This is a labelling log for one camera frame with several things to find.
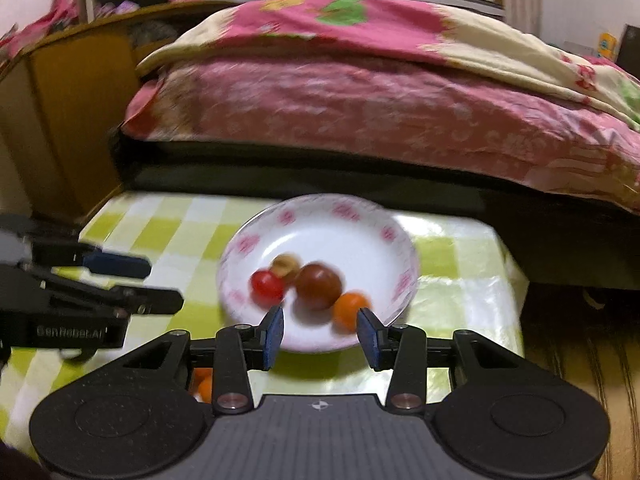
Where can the pink patterned blanket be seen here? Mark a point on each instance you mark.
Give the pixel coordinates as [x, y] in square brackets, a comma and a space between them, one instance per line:
[350, 110]

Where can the tan longan fruit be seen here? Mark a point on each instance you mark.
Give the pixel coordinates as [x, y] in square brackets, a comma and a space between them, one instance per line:
[285, 263]

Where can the dark brown round fruit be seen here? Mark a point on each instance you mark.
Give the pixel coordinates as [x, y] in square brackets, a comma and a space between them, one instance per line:
[319, 286]

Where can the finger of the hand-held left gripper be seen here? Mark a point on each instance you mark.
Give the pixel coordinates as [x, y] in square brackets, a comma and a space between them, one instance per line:
[150, 300]
[116, 264]

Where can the wooden headboard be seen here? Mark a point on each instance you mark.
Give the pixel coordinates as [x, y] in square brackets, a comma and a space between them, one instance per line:
[65, 125]

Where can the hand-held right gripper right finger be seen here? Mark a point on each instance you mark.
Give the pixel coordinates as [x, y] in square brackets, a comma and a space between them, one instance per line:
[368, 336]

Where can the dark box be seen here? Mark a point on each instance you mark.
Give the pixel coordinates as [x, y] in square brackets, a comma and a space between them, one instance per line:
[629, 47]

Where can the pink and cream floral quilt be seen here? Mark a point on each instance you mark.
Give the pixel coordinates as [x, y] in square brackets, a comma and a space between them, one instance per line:
[380, 25]

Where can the white plate with pink print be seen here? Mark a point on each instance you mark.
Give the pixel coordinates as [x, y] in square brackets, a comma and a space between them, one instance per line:
[345, 245]

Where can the yellow box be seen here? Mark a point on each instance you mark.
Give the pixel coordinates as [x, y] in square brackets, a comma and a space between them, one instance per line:
[607, 45]

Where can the red cherry tomato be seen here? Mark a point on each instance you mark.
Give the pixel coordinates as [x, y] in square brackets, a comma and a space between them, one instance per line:
[267, 285]

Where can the green checked tablecloth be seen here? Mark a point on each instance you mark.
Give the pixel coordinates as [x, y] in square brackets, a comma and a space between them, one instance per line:
[165, 230]

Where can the small orange fruit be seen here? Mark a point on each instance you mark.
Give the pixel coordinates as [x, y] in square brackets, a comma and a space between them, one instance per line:
[347, 310]
[202, 385]

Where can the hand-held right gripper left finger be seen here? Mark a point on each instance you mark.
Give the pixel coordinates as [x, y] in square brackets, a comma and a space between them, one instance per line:
[273, 336]

